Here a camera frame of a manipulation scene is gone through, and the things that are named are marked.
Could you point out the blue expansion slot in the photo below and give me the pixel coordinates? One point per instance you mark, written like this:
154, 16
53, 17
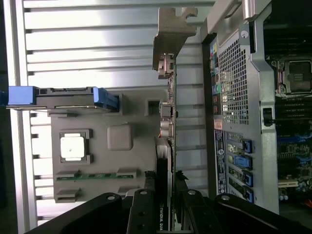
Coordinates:
295, 140

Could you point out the hard disk in blue caddy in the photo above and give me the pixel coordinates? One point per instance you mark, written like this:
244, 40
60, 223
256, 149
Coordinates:
68, 97

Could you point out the green motherboard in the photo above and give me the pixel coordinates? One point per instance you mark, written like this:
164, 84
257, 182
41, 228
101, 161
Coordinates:
292, 151

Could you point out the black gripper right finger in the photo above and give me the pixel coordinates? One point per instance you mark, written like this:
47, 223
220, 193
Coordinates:
192, 214

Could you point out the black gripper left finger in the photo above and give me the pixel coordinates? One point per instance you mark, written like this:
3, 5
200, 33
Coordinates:
141, 214

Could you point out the green RAM stick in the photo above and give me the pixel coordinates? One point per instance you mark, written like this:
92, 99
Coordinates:
97, 176

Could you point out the CPU socket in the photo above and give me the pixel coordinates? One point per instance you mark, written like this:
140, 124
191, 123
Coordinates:
297, 75

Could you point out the open grey PC case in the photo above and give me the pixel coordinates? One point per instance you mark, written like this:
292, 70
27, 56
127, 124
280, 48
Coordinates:
234, 73

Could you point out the grey plastic parts rack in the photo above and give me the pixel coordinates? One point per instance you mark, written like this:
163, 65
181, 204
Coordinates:
97, 117

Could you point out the silver CPU chip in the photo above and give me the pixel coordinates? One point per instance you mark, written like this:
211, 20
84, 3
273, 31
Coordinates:
72, 147

